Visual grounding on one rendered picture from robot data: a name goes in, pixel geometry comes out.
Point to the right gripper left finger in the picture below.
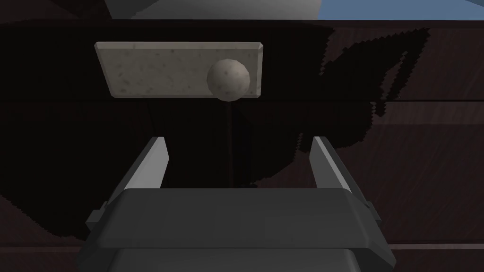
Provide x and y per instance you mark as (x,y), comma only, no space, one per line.
(151,166)

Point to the speckled grey door knob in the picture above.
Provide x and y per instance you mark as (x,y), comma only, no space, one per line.
(177,71)

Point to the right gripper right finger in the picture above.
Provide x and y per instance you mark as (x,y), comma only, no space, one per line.
(328,168)

